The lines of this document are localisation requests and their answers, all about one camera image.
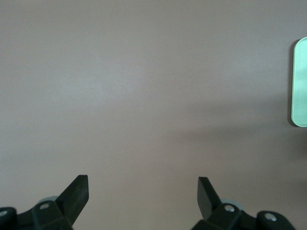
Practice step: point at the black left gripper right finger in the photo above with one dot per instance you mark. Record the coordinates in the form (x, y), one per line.
(208, 203)

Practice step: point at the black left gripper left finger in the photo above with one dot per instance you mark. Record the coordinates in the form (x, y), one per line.
(72, 201)

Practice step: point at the light green rectangular tray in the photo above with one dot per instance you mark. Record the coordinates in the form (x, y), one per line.
(301, 83)

